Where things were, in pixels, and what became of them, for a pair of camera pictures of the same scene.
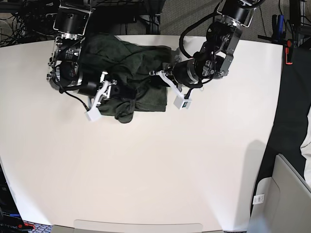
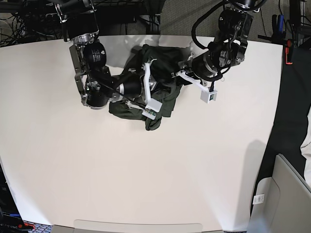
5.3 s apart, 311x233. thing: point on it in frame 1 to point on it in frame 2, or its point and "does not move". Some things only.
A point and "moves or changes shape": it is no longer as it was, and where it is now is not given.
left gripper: [102, 90] to [132, 86]
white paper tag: [258, 199] does not move
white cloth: [305, 147] does not move
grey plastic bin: [281, 203] does not move
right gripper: [168, 68] to [187, 65]
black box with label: [11, 221] does not move
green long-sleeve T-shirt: [129, 63] moves or changes shape
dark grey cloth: [292, 110] does not move
